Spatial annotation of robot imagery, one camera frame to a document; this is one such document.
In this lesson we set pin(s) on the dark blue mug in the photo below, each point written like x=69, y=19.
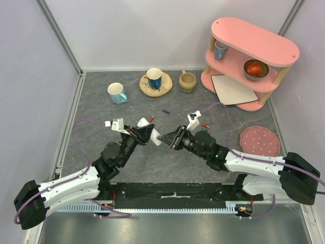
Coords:
x=154, y=76

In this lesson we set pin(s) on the white remote control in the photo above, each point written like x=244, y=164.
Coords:
x=154, y=134

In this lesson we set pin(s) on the grey patterned bowl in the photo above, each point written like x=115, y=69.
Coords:
x=264, y=67

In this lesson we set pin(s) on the pink dotted plate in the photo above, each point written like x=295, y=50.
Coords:
x=260, y=141

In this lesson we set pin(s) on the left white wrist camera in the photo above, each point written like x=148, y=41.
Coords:
x=117, y=125

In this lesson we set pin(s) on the grey-blue mug on shelf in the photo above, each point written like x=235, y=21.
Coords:
x=220, y=50

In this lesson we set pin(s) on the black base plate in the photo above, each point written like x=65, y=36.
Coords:
x=135, y=193

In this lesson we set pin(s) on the orange cup in bowl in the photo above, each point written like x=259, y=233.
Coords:
x=254, y=69

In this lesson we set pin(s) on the grey cable duct rail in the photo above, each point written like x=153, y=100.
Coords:
x=179, y=206

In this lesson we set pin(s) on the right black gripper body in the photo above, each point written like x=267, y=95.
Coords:
x=178, y=138

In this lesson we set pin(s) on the light blue mug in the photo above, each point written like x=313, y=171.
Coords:
x=116, y=93

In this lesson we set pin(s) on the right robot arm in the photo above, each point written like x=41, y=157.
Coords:
x=291, y=175

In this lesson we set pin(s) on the beige ceramic mug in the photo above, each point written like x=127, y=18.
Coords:
x=187, y=81

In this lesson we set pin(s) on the beige floral plate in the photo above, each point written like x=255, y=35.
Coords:
x=166, y=85

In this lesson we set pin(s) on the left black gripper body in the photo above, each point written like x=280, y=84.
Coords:
x=134, y=135

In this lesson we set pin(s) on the white square board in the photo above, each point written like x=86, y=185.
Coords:
x=231, y=92

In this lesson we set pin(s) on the pink three-tier shelf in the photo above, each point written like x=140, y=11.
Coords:
x=247, y=41

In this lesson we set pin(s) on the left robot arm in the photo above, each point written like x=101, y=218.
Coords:
x=35, y=201

